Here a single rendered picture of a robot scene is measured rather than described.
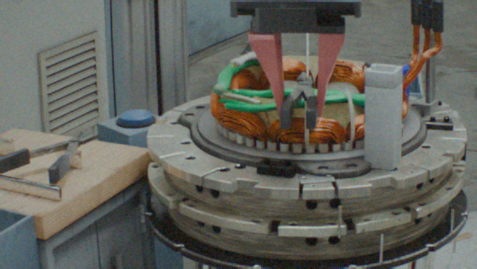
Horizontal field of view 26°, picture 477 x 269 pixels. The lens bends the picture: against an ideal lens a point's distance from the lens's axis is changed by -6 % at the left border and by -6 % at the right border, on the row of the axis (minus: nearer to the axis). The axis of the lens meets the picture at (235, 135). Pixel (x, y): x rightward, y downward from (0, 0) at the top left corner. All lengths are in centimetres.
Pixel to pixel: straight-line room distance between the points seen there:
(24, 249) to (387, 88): 35
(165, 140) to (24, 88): 234
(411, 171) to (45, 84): 256
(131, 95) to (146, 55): 6
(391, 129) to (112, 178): 28
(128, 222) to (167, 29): 43
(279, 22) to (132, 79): 66
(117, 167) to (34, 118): 237
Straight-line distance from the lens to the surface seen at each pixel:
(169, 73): 147
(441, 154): 99
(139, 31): 145
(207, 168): 96
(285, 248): 95
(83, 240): 103
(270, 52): 83
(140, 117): 128
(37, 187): 99
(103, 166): 106
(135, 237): 112
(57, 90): 350
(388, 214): 94
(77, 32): 355
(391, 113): 93
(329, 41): 82
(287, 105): 84
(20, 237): 95
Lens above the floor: 143
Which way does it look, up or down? 19 degrees down
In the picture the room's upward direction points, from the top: 2 degrees counter-clockwise
